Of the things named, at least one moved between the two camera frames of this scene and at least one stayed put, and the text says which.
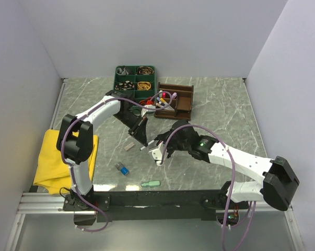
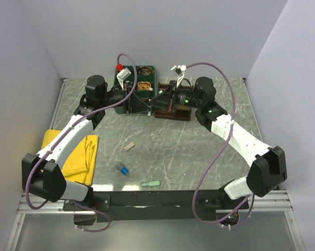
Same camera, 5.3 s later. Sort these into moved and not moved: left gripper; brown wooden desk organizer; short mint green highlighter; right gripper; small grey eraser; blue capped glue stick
Moved: left gripper; right gripper
Not moved: small grey eraser; blue capped glue stick; short mint green highlighter; brown wooden desk organizer
